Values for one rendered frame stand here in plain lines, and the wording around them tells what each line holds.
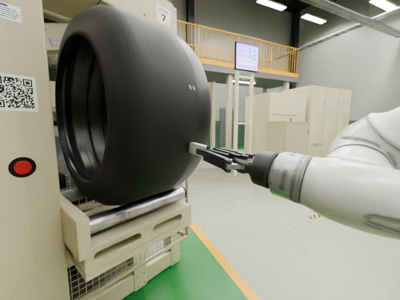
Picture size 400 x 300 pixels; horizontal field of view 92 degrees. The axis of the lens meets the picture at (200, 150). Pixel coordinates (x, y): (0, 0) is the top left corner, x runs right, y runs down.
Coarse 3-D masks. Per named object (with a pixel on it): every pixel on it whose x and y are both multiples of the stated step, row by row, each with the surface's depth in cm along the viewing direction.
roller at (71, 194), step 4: (76, 188) 71; (60, 192) 67; (64, 192) 68; (68, 192) 68; (72, 192) 69; (76, 192) 70; (80, 192) 71; (64, 196) 67; (68, 196) 68; (72, 196) 69; (76, 196) 70; (80, 196) 71; (84, 196) 72; (68, 200) 68; (72, 200) 69; (76, 200) 70
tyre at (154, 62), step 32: (64, 32) 59; (96, 32) 44; (128, 32) 43; (160, 32) 51; (64, 64) 64; (96, 64) 78; (128, 64) 41; (160, 64) 44; (192, 64) 54; (64, 96) 71; (96, 96) 86; (128, 96) 41; (160, 96) 43; (192, 96) 51; (64, 128) 72; (96, 128) 88; (128, 128) 42; (160, 128) 44; (192, 128) 52; (96, 160) 82; (128, 160) 44; (160, 160) 48; (192, 160) 58; (96, 192) 54; (128, 192) 50; (160, 192) 64
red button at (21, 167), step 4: (16, 164) 42; (20, 164) 42; (24, 164) 43; (28, 164) 43; (16, 168) 42; (20, 168) 42; (24, 168) 43; (28, 168) 43; (16, 172) 42; (20, 172) 42; (24, 172) 43; (28, 172) 43
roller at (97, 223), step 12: (168, 192) 67; (180, 192) 70; (132, 204) 57; (144, 204) 59; (156, 204) 62; (96, 216) 50; (108, 216) 51; (120, 216) 53; (132, 216) 56; (96, 228) 48
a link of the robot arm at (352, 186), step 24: (312, 168) 31; (336, 168) 29; (360, 168) 28; (384, 168) 28; (312, 192) 30; (336, 192) 28; (360, 192) 26; (384, 192) 25; (336, 216) 29; (360, 216) 27; (384, 216) 25
